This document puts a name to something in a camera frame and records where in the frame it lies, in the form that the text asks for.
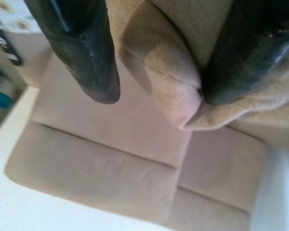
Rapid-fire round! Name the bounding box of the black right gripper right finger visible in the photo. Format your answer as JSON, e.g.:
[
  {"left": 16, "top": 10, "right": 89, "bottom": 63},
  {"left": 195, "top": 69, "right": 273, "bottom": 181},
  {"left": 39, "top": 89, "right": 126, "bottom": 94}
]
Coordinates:
[{"left": 199, "top": 0, "right": 289, "bottom": 105}]

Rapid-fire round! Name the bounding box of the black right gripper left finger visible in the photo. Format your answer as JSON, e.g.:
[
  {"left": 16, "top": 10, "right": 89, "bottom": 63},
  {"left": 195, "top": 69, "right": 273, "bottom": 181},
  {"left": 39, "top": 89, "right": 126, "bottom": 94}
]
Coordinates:
[{"left": 24, "top": 0, "right": 121, "bottom": 105}]

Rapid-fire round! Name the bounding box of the beige fabric sofa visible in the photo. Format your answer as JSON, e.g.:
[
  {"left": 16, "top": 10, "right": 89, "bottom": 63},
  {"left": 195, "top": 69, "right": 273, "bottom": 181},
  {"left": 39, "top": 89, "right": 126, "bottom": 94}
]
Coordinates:
[{"left": 4, "top": 31, "right": 289, "bottom": 231}]

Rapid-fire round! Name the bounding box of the floral patterned cloth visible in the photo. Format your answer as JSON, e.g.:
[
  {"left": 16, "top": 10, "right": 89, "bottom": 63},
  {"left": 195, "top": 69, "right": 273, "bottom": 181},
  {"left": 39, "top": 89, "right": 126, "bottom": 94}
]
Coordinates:
[{"left": 0, "top": 0, "right": 36, "bottom": 33}]

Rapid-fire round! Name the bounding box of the black white striped object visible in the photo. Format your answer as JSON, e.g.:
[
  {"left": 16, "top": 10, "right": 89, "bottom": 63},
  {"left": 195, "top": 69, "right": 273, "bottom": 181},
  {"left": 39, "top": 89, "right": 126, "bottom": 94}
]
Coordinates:
[{"left": 0, "top": 26, "right": 24, "bottom": 66}]

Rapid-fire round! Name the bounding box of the teal object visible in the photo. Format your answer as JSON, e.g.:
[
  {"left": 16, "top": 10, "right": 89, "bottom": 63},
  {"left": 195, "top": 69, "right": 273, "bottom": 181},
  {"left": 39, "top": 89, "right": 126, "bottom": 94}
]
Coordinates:
[{"left": 0, "top": 89, "right": 12, "bottom": 109}]

